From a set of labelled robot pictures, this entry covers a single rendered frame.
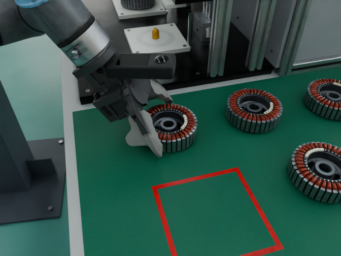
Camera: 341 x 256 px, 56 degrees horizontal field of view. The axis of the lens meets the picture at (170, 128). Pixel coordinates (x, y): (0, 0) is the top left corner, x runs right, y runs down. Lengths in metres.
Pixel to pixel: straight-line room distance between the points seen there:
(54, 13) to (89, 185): 0.28
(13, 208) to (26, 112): 0.67
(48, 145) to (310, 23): 1.35
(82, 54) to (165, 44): 0.38
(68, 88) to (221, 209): 0.46
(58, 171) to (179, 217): 1.15
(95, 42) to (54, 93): 1.62
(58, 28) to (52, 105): 1.53
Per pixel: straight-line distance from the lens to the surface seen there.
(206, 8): 0.92
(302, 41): 0.84
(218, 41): 0.73
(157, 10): 1.07
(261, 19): 0.75
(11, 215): 1.54
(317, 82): 0.79
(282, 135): 0.68
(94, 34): 0.52
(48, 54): 2.56
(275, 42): 0.83
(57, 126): 1.88
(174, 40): 0.89
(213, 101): 0.73
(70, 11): 0.51
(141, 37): 0.91
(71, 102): 0.76
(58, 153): 1.70
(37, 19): 0.53
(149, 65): 0.53
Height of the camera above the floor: 1.19
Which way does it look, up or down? 43 degrees down
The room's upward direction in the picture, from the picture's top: straight up
